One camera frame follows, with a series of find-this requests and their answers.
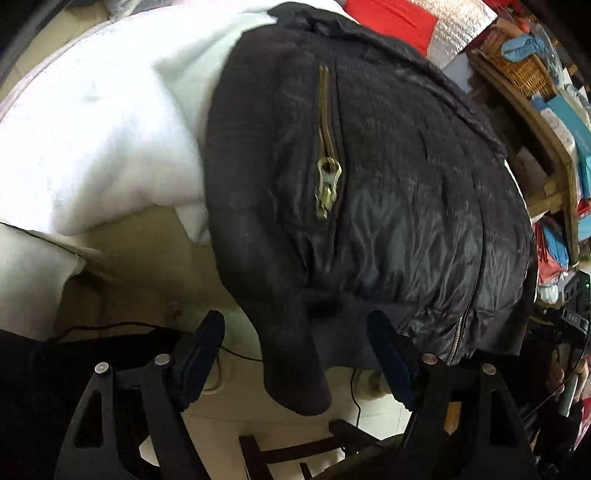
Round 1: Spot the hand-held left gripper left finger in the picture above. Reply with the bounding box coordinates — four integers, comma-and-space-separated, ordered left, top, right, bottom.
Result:
53, 310, 226, 480

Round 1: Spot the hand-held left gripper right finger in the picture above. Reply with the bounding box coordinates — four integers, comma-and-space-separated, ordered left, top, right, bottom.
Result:
367, 310, 539, 480

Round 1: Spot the black quilted jacket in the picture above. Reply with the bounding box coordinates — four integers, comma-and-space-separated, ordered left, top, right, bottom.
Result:
203, 2, 539, 416

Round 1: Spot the person's right hand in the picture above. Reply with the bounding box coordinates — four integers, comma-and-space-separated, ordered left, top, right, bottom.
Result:
549, 351, 591, 416

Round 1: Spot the stack of folded cloths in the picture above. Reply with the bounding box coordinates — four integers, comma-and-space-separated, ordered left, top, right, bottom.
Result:
533, 217, 578, 305

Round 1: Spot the cream sofa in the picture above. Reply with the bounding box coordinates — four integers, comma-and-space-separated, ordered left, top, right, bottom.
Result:
0, 203, 264, 352

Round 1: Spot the dark wooden stool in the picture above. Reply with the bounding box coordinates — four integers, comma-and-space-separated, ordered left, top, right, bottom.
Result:
238, 418, 384, 480

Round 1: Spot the wooden shelf unit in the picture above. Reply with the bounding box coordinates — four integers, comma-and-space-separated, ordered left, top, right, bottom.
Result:
466, 48, 585, 268

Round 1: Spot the teal cardboard box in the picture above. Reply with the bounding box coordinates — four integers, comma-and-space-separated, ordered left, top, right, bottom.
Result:
531, 88, 591, 160

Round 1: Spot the wicker basket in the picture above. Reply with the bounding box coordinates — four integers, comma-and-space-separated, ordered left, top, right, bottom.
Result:
478, 28, 557, 100

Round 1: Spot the white blanket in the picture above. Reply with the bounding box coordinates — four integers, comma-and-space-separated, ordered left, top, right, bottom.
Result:
0, 9, 278, 245

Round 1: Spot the light blue cloth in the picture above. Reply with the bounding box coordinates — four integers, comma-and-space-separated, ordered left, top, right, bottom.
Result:
501, 33, 550, 63

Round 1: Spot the silver insulation panel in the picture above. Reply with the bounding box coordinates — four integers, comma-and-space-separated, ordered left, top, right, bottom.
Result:
416, 0, 499, 70

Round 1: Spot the red pillow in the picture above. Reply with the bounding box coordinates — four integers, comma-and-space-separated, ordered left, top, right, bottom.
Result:
344, 0, 439, 58

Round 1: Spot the black cable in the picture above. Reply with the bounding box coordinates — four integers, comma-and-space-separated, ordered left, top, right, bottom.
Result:
217, 346, 363, 428

